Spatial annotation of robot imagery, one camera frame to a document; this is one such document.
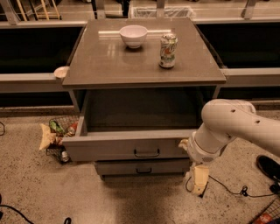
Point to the grey lower drawer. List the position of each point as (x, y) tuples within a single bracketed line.
[(141, 167)]

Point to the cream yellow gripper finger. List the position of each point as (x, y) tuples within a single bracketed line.
[(198, 178)]

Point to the wire basket bottom right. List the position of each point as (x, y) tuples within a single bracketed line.
[(269, 215)]

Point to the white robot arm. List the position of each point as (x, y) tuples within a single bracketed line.
[(222, 122)]

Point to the white ceramic bowl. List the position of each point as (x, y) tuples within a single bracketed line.
[(133, 35)]

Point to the grey top drawer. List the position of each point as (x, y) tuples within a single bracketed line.
[(114, 122)]

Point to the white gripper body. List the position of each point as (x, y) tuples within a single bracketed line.
[(196, 152)]

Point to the green white soda can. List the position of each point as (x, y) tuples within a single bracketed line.
[(168, 47)]

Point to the black top drawer handle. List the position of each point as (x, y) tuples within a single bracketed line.
[(141, 154)]

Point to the wire basket of snacks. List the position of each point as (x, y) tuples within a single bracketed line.
[(64, 126)]

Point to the white wire tray background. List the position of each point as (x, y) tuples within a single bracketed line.
[(168, 12)]

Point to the grey drawer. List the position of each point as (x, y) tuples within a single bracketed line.
[(114, 122), (141, 167)]

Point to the yellow chip bag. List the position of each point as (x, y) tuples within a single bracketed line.
[(45, 140)]

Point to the grey cabinet with glossy top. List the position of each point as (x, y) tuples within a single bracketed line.
[(103, 61)]

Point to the black shoe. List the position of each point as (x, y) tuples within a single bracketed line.
[(269, 167)]

